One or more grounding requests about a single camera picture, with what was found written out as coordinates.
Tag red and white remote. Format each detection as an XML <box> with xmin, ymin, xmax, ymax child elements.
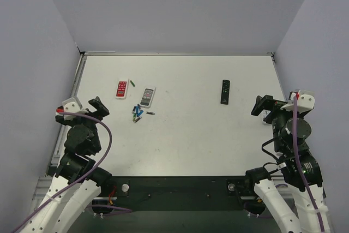
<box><xmin>115</xmin><ymin>79</ymin><xmax>129</xmax><ymax>99</ymax></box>

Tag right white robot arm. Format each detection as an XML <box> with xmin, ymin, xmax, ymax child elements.
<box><xmin>245</xmin><ymin>90</ymin><xmax>330</xmax><ymax>232</ymax></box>

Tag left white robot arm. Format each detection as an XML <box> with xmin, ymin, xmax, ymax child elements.
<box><xmin>13</xmin><ymin>97</ymin><xmax>112</xmax><ymax>232</ymax></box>

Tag white air conditioner remote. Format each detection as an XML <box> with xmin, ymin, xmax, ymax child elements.
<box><xmin>261</xmin><ymin>110</ymin><xmax>270</xmax><ymax>125</ymax></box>

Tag black slim remote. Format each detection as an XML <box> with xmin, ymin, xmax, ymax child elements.
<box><xmin>220</xmin><ymin>80</ymin><xmax>230</xmax><ymax>105</ymax></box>

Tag grey and white remote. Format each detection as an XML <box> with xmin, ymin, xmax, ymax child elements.
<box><xmin>140</xmin><ymin>87</ymin><xmax>156</xmax><ymax>108</ymax></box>

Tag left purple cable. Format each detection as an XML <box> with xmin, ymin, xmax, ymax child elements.
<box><xmin>12</xmin><ymin>111</ymin><xmax>133</xmax><ymax>232</ymax></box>

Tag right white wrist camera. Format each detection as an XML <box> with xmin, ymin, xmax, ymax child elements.
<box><xmin>281</xmin><ymin>89</ymin><xmax>315</xmax><ymax>113</ymax></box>

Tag aluminium rail frame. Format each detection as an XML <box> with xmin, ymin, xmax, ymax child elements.
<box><xmin>31</xmin><ymin>52</ymin><xmax>88</xmax><ymax>211</ymax></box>

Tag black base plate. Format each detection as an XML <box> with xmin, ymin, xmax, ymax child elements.
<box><xmin>92</xmin><ymin>176</ymin><xmax>264</xmax><ymax>213</ymax></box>

